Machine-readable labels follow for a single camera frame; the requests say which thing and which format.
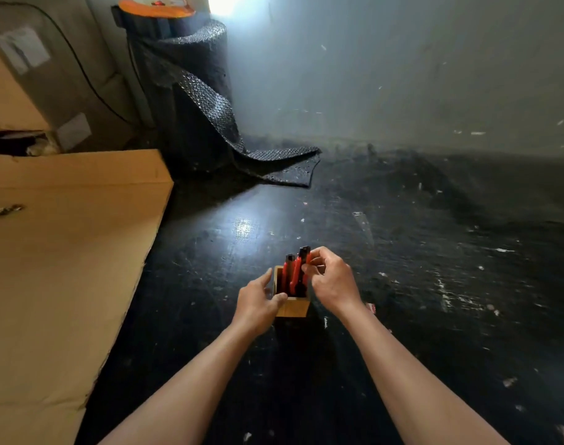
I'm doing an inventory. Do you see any person's left hand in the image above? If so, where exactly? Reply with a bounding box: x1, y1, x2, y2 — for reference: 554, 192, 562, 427
231, 268, 288, 339

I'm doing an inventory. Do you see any black cable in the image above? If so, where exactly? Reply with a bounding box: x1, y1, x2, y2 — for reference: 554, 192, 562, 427
11, 1, 135, 126

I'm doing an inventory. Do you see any large wrapped cardboard box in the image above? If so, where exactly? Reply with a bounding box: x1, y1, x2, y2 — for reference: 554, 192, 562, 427
0, 0, 141, 157

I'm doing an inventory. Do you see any person's right hand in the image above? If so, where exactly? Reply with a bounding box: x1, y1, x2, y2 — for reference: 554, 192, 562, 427
302, 246, 364, 320

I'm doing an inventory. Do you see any person's right forearm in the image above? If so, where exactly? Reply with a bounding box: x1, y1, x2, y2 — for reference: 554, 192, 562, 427
338, 303, 511, 445

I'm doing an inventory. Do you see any black bubble wrap roll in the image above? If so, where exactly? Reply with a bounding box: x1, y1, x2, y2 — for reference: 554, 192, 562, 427
125, 16, 322, 189

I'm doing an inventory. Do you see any white paper label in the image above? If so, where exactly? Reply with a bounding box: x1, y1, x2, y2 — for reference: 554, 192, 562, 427
0, 26, 52, 75
56, 113, 93, 152

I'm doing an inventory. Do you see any small wooden holder box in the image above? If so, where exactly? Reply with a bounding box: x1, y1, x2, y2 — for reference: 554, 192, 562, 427
272, 266, 311, 318

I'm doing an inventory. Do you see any red black utility knife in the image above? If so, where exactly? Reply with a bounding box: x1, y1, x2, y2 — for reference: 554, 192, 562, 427
281, 254, 296, 295
289, 246, 312, 297

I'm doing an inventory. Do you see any orange round tray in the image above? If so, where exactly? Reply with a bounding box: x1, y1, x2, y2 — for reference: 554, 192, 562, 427
118, 0, 197, 19

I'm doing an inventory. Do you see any flat brown cardboard sheet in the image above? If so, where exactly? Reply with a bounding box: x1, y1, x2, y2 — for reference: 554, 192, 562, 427
0, 149, 174, 445

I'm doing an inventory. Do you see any person's left forearm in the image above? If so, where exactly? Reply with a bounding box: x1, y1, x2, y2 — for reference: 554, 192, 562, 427
98, 320, 264, 445

